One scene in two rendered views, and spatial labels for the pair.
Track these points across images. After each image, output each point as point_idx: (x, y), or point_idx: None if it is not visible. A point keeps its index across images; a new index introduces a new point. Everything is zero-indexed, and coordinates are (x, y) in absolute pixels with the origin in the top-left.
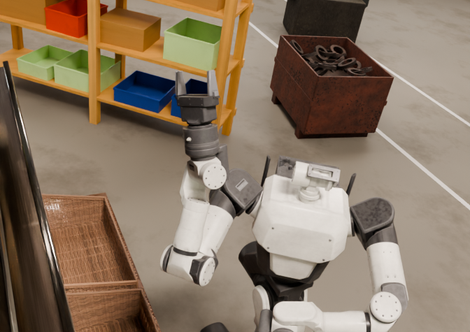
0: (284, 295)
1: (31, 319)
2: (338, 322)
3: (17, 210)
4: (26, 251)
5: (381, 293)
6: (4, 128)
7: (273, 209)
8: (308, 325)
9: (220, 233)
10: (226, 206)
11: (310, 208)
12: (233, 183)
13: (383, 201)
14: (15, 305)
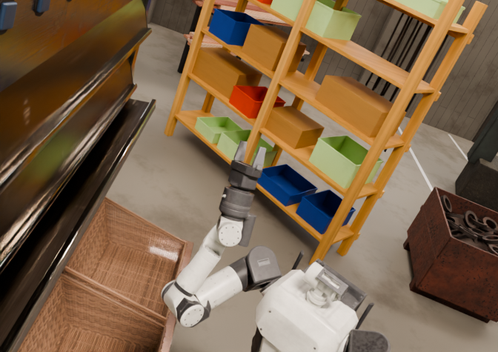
0: None
1: (30, 264)
2: None
3: (81, 194)
4: (63, 222)
5: None
6: (117, 141)
7: (278, 294)
8: None
9: (223, 293)
10: (241, 273)
11: (310, 310)
12: (256, 257)
13: (383, 339)
14: (28, 250)
